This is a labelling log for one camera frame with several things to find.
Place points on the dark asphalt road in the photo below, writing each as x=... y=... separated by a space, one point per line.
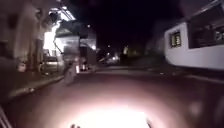
x=113 y=93

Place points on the brightly lit shop building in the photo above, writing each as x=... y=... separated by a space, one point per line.
x=65 y=38

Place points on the parked car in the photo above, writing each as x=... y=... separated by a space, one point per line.
x=51 y=65

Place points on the robot's own part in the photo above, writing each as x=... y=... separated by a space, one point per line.
x=149 y=124
x=74 y=126

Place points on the pale kerb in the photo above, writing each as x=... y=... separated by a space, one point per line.
x=205 y=79
x=33 y=87

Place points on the white building with dark windows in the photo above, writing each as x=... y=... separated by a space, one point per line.
x=200 y=46

